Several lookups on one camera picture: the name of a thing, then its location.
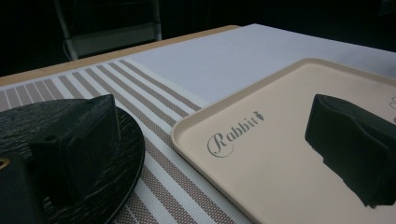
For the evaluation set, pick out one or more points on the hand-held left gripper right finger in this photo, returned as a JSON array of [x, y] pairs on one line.
[[351, 146]]

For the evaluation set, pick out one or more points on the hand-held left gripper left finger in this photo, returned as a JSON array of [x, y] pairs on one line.
[[77, 146]]

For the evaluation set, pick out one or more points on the striped woven placemat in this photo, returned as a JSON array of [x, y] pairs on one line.
[[162, 102]]

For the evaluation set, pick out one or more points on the beige plastic tray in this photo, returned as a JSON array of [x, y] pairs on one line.
[[264, 161]]

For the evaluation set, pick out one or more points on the black round textured plate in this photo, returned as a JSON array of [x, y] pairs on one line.
[[124, 155]]

